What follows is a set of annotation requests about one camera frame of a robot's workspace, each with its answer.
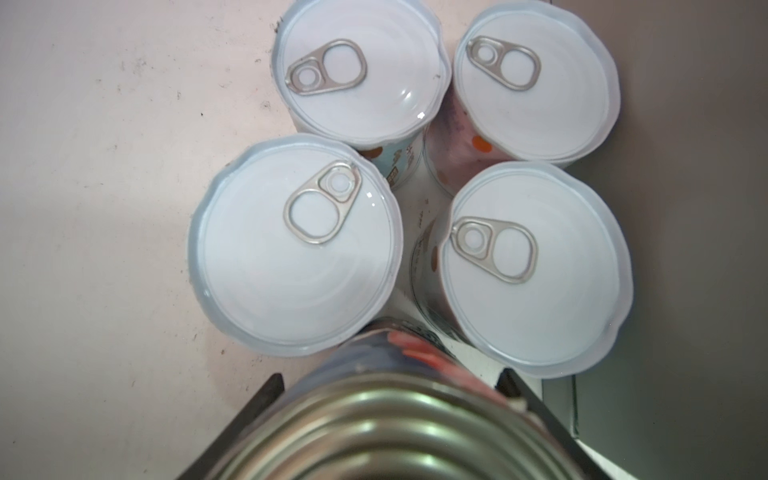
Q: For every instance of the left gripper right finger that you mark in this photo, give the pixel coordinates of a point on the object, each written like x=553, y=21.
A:
x=512, y=386

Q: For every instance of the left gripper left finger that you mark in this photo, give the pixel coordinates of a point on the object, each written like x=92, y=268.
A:
x=268, y=393

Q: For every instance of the dark blue tomato can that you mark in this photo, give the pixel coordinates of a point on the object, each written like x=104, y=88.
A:
x=392, y=403

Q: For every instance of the grey metal cabinet counter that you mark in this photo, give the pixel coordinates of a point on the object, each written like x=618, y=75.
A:
x=683, y=392

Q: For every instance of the white lid can front-right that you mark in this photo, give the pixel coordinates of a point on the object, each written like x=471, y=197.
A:
x=528, y=265

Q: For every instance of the white lid can front-left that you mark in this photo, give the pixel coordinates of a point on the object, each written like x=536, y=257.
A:
x=295, y=246

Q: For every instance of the white lid can back-right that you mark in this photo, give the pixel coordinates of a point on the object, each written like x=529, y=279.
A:
x=531, y=82

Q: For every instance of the white lid can back-left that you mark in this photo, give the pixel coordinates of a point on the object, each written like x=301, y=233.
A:
x=370, y=74

